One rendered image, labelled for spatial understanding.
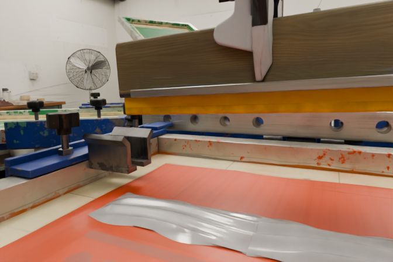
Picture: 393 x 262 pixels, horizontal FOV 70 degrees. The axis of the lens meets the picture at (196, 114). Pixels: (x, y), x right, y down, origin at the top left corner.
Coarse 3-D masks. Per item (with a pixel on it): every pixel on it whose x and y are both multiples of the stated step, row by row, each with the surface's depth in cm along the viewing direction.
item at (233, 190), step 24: (168, 168) 47; (192, 168) 47; (120, 192) 37; (144, 192) 37; (168, 192) 37; (192, 192) 37; (216, 192) 36; (240, 192) 36; (264, 192) 36; (72, 216) 31; (264, 216) 30; (24, 240) 26; (48, 240) 26; (72, 240) 26; (144, 240) 26; (168, 240) 26
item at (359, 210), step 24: (288, 192) 36; (312, 192) 35; (336, 192) 35; (360, 192) 35; (384, 192) 35; (288, 216) 30; (312, 216) 29; (336, 216) 29; (360, 216) 29; (384, 216) 29
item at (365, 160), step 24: (168, 144) 56; (192, 144) 53; (216, 144) 51; (240, 144) 49; (264, 144) 47; (288, 144) 47; (312, 144) 46; (336, 144) 46; (72, 168) 38; (312, 168) 44; (336, 168) 43; (360, 168) 42; (384, 168) 40; (0, 192) 30; (24, 192) 32; (48, 192) 35; (0, 216) 30
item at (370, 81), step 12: (228, 84) 30; (240, 84) 29; (252, 84) 29; (264, 84) 28; (276, 84) 28; (288, 84) 27; (300, 84) 27; (312, 84) 26; (324, 84) 26; (336, 84) 26; (348, 84) 25; (360, 84) 25; (372, 84) 24; (384, 84) 24; (132, 96) 36; (144, 96) 35; (156, 96) 34
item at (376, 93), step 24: (168, 96) 36; (192, 96) 35; (216, 96) 33; (240, 96) 32; (264, 96) 31; (288, 96) 30; (312, 96) 29; (336, 96) 28; (360, 96) 27; (384, 96) 26
